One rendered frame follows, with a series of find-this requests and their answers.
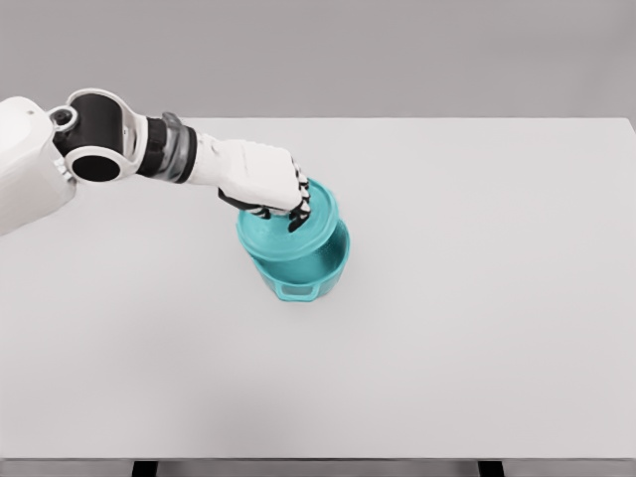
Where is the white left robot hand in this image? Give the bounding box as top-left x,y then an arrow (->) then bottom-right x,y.
215,138 -> 313,234

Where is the teal pot lid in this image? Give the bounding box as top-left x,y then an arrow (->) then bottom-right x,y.
235,177 -> 340,263

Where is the teal pot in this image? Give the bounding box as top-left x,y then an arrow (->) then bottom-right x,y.
251,217 -> 352,303

